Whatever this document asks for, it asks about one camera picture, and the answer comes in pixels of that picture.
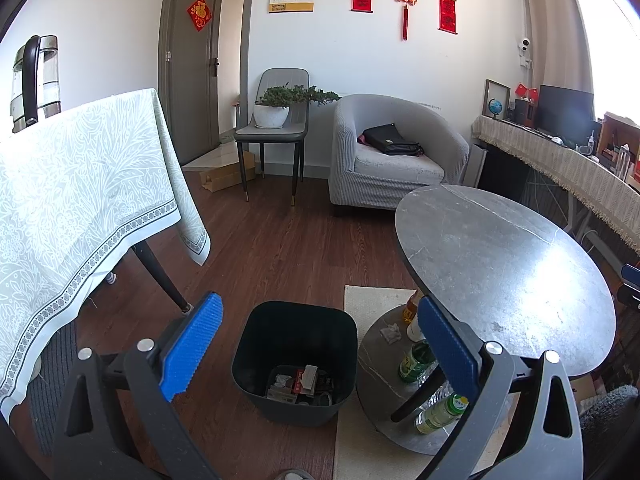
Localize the white box with red label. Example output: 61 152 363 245
292 366 321 395

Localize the clear bottle with green label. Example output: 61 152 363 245
414 392 471 435

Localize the grey dining chair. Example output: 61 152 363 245
234 68 311 207

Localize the black bag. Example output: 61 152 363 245
361 123 425 157

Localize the open cardboard box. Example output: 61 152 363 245
597 112 640 173

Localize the desk with beige cloth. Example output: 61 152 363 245
472 115 640 253

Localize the person's grey fleece garment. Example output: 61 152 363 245
580 384 638 461

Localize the potted plant in white pot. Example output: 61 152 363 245
252 85 342 129

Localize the grey armchair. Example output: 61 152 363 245
328 93 471 217

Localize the grey door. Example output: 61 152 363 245
167 0 224 166

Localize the dark brown box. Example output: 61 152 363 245
514 99 537 126

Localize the round grey stone table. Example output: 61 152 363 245
357 184 617 456

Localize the black monitor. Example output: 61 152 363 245
534 85 596 144

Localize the glass kettle with black handle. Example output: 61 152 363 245
11 35 62 134

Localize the flat cardboard box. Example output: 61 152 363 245
200 152 257 193

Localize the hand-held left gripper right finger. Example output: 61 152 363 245
416 296 585 480

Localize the red diamond door decoration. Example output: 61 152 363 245
186 0 213 33

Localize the dark ribbed floor mat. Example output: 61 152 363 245
25 317 81 456

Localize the black table leg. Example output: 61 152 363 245
131 240 193 314

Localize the black trash bin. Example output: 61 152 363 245
231 301 359 428

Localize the wooden picture frame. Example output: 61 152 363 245
482 79 512 121

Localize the orange drink bottle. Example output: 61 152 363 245
402 290 426 343

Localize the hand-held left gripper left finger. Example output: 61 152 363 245
51 291 224 480

